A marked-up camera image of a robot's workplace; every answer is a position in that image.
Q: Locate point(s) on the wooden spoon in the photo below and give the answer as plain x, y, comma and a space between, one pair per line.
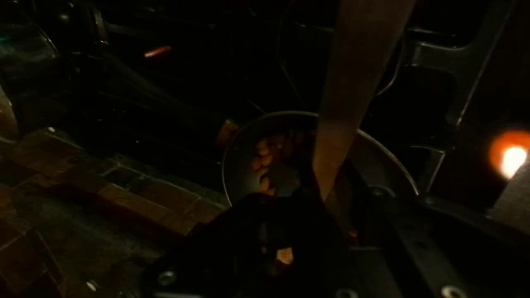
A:
354, 89

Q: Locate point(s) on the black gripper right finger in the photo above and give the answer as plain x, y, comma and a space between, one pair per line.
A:
387, 243

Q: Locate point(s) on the black stove top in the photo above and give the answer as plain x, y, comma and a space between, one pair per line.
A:
221, 67

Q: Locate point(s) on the brown cooked beans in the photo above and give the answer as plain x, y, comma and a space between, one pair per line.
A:
271, 160

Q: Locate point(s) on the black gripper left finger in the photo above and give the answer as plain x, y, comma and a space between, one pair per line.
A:
312, 221

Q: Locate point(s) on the black frying pan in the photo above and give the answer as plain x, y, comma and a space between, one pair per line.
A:
382, 160

